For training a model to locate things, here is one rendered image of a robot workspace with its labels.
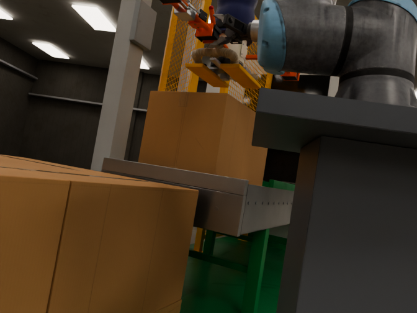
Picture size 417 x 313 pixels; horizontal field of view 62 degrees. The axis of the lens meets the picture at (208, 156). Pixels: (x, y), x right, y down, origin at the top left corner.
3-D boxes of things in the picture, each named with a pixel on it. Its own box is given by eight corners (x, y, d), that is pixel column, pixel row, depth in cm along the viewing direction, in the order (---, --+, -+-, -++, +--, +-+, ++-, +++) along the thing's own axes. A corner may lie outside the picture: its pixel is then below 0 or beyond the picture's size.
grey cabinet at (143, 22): (145, 50, 267) (151, 13, 269) (151, 50, 265) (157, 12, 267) (128, 40, 250) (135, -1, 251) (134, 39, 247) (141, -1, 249)
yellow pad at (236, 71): (243, 88, 194) (244, 79, 194) (260, 89, 190) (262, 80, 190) (219, 67, 163) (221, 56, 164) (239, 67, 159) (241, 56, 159)
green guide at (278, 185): (314, 198, 342) (315, 189, 342) (324, 200, 337) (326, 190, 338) (267, 194, 199) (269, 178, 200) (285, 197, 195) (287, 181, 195)
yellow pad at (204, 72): (213, 87, 202) (214, 79, 202) (228, 87, 198) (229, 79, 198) (184, 66, 172) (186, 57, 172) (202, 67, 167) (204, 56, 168)
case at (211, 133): (198, 183, 212) (209, 118, 214) (260, 194, 193) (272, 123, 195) (134, 175, 159) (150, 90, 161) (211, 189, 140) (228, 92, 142)
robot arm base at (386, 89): (404, 137, 83) (407, 97, 84) (439, 117, 64) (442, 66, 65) (321, 130, 87) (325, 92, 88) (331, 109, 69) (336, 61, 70)
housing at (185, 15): (181, 21, 144) (183, 10, 144) (195, 20, 141) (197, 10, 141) (172, 13, 138) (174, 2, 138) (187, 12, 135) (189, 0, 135)
